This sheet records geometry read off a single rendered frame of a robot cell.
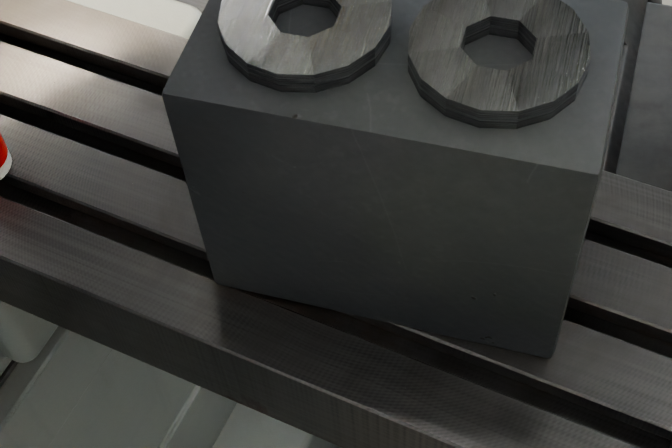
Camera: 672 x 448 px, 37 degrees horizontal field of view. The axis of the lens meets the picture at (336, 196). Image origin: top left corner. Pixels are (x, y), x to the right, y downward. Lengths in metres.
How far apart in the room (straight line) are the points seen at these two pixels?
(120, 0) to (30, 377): 0.37
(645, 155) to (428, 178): 0.72
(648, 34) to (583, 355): 0.75
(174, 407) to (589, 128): 0.85
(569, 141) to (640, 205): 0.23
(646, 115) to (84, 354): 0.69
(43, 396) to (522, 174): 0.58
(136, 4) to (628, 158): 0.57
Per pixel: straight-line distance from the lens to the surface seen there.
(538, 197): 0.50
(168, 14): 1.00
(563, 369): 0.64
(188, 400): 1.28
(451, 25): 0.52
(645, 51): 1.32
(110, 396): 1.09
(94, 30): 0.84
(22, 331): 0.84
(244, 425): 1.42
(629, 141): 1.22
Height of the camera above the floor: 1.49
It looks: 54 degrees down
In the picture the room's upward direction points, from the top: 5 degrees counter-clockwise
